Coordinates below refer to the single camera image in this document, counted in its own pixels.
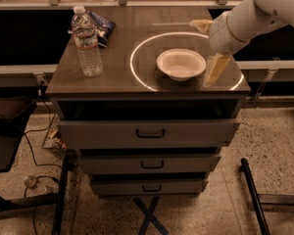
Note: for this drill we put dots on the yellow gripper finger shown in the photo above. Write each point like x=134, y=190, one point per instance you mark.
x=202, y=25
x=215, y=66

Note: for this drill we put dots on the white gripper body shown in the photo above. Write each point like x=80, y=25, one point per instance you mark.
x=221, y=35

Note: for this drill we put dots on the white paper bowl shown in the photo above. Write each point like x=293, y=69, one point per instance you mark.
x=181, y=64

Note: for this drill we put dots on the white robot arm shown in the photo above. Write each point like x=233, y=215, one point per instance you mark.
x=233, y=30

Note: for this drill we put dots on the blue chip bag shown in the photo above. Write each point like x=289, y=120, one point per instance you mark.
x=104, y=27

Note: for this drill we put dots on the grey drawer cabinet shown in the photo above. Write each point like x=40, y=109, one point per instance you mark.
x=131, y=87

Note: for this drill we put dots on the black metal stand leg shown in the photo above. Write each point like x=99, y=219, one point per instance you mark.
x=255, y=197

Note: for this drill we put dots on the middle grey drawer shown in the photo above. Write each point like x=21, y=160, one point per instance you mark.
x=148, y=164

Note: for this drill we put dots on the grey drawer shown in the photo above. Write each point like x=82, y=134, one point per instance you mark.
x=117, y=134
x=149, y=187
x=148, y=164

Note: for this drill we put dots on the clear plastic water bottle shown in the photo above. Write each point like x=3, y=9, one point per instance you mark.
x=86, y=42

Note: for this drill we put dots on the top grey drawer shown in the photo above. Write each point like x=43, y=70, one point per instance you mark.
x=117, y=134

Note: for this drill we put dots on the blue tape cross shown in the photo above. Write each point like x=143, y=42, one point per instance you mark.
x=149, y=217

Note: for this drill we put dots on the bottom grey drawer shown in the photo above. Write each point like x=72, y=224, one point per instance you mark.
x=149, y=187

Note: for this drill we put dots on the dark chair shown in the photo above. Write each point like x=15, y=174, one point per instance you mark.
x=14, y=115

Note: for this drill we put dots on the white power adapter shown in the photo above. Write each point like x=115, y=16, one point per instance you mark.
x=34, y=184

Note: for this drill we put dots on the wire basket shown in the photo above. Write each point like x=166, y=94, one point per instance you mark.
x=53, y=141

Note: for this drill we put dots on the black table leg frame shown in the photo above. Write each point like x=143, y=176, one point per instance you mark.
x=42, y=200

